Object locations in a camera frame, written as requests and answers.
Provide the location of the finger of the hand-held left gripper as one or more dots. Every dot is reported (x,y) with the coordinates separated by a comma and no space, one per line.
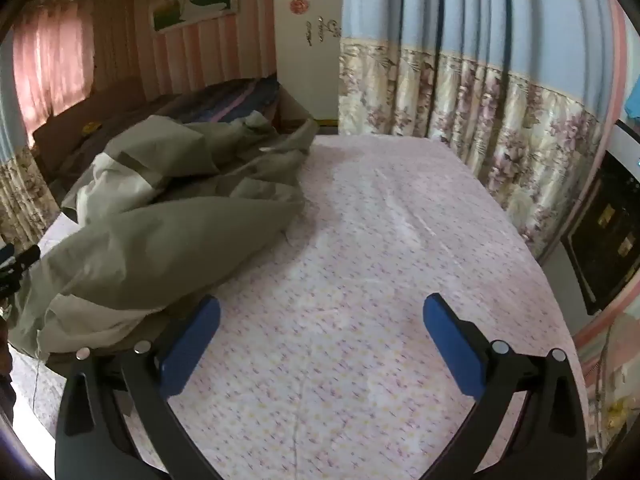
(27,256)

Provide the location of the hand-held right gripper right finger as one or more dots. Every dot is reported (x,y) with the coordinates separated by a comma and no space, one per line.
(452,345)

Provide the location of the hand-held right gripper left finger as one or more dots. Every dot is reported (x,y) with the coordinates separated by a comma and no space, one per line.
(192,345)

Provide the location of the olive green jacket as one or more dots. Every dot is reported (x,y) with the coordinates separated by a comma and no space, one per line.
(165,230)

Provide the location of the blue floral curtain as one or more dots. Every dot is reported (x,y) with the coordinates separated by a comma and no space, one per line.
(20,185)
(450,60)

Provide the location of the pink floral bed sheet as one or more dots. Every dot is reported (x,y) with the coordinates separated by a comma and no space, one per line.
(380,260)

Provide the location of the small yellow item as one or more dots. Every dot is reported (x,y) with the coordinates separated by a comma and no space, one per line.
(90,128)

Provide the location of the bed with pink bedspread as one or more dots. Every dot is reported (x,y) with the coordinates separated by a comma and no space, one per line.
(115,110)

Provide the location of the pink window curtain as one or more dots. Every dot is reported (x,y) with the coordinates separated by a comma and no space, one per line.
(50,55)

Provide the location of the striped folded blanket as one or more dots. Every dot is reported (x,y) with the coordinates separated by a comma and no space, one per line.
(235,97)

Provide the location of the white wardrobe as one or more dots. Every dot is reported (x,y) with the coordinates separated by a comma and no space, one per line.
(305,80)

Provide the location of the red round door sticker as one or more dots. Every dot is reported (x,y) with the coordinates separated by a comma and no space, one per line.
(298,5)

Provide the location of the framed landscape wall picture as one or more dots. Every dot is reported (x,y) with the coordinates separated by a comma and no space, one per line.
(195,0)

